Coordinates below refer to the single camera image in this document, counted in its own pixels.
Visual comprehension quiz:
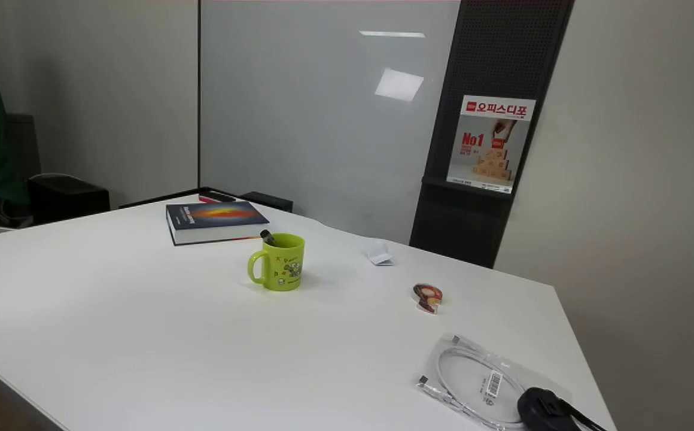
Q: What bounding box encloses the dark blue book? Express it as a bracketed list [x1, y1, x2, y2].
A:
[166, 201, 270, 247]

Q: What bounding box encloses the black perforated display stand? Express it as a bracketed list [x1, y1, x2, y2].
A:
[409, 0, 576, 269]

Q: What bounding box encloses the red and white poster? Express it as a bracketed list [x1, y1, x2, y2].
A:
[446, 95, 537, 195]

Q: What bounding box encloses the tape dispenser with red tape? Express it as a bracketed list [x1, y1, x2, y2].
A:
[412, 283, 443, 315]

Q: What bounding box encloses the whiteboard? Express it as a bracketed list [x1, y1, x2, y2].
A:
[197, 0, 461, 245]

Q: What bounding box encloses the black device with strap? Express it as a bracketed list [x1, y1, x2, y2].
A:
[517, 387, 607, 431]

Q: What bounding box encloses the white cable in plastic bag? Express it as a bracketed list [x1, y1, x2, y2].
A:
[416, 334, 573, 431]

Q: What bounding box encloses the green mug with cartoon print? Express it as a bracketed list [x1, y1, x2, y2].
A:
[247, 233, 306, 292]

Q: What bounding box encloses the folded white paper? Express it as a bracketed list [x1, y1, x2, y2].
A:
[366, 240, 395, 266]

